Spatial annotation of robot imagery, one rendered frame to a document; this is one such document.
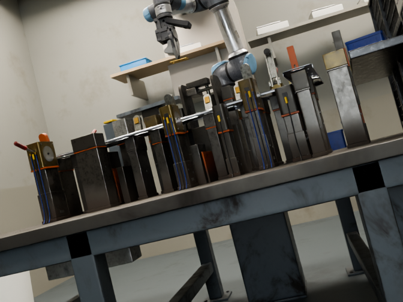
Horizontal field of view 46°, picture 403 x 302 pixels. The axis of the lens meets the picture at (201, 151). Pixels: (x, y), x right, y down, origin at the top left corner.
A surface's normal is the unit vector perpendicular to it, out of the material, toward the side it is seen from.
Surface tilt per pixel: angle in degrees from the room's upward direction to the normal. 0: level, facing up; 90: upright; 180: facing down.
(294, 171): 90
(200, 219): 90
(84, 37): 90
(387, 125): 90
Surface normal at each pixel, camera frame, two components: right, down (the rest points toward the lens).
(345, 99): -0.32, 0.03
